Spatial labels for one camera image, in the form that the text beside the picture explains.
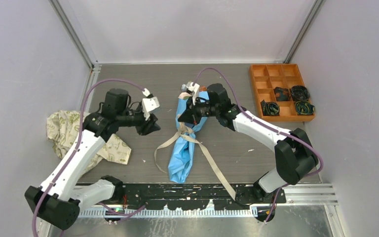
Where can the cream patterned cloth bag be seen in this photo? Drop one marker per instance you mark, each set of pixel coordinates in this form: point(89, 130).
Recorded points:
point(62, 128)

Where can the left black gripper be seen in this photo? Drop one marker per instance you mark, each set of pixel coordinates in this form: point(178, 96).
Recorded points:
point(146, 127)

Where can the black ribbon roll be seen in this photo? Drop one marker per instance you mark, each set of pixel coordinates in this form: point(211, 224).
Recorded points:
point(299, 93)

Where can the dark ribbon roll yellow pattern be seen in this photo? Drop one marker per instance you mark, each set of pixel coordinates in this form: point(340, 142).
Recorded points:
point(304, 108)

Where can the dark ribbon roll orange pattern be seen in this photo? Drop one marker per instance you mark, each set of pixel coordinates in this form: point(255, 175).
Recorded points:
point(281, 94)

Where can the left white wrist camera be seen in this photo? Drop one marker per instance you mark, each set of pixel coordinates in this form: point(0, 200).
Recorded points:
point(150, 104)

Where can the blue wrapping paper sheet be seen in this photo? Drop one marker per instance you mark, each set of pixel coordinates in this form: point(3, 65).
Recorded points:
point(181, 159)

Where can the aluminium front rail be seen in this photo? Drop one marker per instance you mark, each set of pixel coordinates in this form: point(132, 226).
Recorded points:
point(300, 195)

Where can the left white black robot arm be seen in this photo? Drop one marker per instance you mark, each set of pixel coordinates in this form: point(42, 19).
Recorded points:
point(55, 200)

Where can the beige tote bag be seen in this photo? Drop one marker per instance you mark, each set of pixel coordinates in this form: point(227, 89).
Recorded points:
point(180, 132)

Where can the dark ribbon roll green pattern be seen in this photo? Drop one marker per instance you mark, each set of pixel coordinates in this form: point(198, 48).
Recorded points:
point(270, 108)

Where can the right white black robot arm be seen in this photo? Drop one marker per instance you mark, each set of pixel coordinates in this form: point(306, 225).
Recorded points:
point(294, 157)

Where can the orange compartment tray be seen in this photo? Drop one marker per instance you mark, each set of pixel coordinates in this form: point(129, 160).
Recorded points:
point(265, 78)

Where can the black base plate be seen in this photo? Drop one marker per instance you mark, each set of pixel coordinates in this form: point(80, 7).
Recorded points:
point(188, 196)

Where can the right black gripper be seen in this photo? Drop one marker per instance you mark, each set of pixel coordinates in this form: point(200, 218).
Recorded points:
point(191, 116)

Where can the small green circuit board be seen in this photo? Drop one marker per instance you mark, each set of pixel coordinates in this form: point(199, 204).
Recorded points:
point(114, 212)

